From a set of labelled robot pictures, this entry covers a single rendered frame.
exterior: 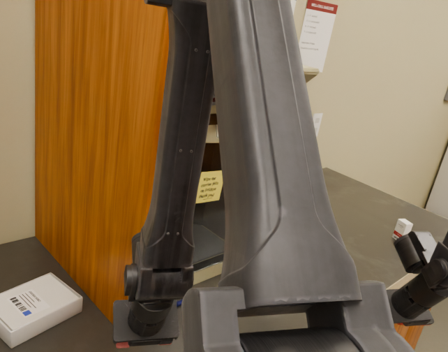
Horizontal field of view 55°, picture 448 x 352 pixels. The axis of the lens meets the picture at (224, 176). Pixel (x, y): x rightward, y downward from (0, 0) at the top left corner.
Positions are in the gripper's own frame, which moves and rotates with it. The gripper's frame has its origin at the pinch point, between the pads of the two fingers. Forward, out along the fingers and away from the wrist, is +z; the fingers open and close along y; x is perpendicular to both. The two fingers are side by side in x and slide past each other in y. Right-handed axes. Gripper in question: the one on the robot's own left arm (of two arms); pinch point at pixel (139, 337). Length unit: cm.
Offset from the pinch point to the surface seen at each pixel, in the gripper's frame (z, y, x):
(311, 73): -27, -34, -44
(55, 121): -1, 17, -49
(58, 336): 15.9, 13.9, -6.3
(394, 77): 43, -149, -145
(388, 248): 31, -87, -34
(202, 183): -3.6, -14.5, -31.5
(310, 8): 0, -69, -121
